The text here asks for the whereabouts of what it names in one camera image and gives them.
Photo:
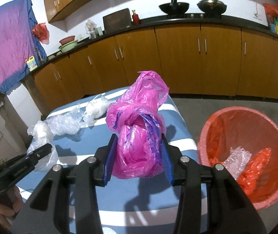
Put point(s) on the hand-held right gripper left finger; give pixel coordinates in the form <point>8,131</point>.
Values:
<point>108,160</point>

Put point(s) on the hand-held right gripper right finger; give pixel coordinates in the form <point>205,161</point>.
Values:
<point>167,160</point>

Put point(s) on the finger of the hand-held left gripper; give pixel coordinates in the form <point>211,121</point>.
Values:
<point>40,152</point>

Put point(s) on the translucent plastic bag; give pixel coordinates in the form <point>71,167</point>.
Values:
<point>47,160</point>

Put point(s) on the pink plastic bag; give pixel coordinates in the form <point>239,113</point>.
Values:
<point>134,156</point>

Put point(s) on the clear bubble wrap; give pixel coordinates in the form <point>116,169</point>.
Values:
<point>236,160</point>

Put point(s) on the large red plastic bag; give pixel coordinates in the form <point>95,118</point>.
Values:
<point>253,175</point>

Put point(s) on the red wastebasket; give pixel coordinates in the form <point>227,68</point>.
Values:
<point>263,131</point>

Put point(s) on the person's left hand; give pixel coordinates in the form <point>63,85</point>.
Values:
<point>13,204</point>

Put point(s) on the round white plastic bag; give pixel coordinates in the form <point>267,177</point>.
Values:
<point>40,130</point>

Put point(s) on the blue white striped tablecloth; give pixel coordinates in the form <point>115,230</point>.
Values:
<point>85,146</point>

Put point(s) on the knotted white plastic bag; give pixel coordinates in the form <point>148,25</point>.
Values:
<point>95,109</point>

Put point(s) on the yellow detergent bottle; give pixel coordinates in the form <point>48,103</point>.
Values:
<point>31,63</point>

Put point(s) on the wooden base cabinets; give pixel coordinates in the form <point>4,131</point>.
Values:
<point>178,61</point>

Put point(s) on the green basin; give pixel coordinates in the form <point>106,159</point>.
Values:
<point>68,47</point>

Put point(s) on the purple blue hanging cloth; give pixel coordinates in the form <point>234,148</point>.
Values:
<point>5,43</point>

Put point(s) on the red basin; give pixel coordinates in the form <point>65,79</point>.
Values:
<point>67,40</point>

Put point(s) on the red hanging plastic bag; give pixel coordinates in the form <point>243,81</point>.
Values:
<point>41,33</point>

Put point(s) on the glass jar with plastic cover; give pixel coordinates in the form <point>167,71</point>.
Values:
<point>92,29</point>

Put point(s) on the black kitchen countertop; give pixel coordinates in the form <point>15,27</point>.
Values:
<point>151,24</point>

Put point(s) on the dark cutting board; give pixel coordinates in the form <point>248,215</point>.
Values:
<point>117,20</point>

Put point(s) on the red bottle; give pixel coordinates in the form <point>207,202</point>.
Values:
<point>135,18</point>

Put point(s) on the gas stove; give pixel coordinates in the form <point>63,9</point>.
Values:
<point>193,15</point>

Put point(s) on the black open wok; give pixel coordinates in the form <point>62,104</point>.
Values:
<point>174,7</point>

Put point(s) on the black wok with lid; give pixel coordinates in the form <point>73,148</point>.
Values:
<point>212,6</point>

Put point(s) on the red bag with packets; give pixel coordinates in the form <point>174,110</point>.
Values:
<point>276,19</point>

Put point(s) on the white wall socket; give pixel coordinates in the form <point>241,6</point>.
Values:
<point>257,16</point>

